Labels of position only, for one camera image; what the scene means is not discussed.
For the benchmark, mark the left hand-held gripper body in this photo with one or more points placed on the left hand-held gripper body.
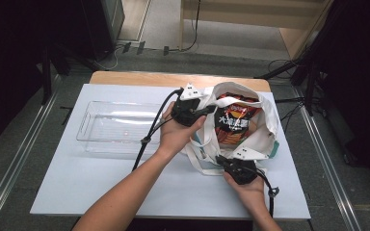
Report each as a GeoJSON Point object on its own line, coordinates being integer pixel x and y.
{"type": "Point", "coordinates": [186, 109]}

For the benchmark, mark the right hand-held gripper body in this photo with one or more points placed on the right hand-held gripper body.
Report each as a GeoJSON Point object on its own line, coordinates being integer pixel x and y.
{"type": "Point", "coordinates": [244, 168]}

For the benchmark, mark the red black chips packet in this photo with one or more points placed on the red black chips packet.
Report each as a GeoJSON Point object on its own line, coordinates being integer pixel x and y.
{"type": "Point", "coordinates": [234, 125]}

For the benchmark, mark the white canvas tote bag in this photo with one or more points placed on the white canvas tote bag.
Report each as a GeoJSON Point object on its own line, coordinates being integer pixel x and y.
{"type": "Point", "coordinates": [266, 128]}

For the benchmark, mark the person's right hand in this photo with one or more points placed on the person's right hand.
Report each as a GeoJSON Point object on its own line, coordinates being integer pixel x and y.
{"type": "Point", "coordinates": [250, 192]}

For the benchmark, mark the person's left hand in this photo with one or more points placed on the person's left hand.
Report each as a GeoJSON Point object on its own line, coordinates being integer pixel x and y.
{"type": "Point", "coordinates": [173, 134]}

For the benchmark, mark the black power plug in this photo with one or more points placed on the black power plug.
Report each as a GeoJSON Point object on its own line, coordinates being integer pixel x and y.
{"type": "Point", "coordinates": [126, 47]}
{"type": "Point", "coordinates": [166, 50]}

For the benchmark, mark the clear plastic bin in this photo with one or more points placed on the clear plastic bin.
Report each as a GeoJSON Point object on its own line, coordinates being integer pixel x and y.
{"type": "Point", "coordinates": [118, 128]}

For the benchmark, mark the black metal stand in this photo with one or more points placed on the black metal stand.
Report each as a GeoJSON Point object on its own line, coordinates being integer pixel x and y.
{"type": "Point", "coordinates": [46, 73]}
{"type": "Point", "coordinates": [308, 83]}

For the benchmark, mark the white table board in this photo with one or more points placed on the white table board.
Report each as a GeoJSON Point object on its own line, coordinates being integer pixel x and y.
{"type": "Point", "coordinates": [86, 186]}

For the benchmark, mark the dark curtain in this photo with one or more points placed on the dark curtain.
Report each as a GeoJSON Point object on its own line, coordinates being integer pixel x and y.
{"type": "Point", "coordinates": [29, 48]}
{"type": "Point", "coordinates": [359, 80]}

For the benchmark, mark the metal floor rail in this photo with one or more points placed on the metal floor rail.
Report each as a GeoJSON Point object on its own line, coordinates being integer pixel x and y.
{"type": "Point", "coordinates": [9, 179]}
{"type": "Point", "coordinates": [330, 170]}

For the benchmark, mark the light wooden shelf frame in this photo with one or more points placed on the light wooden shelf frame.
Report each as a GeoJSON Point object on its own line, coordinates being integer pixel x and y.
{"type": "Point", "coordinates": [237, 16]}

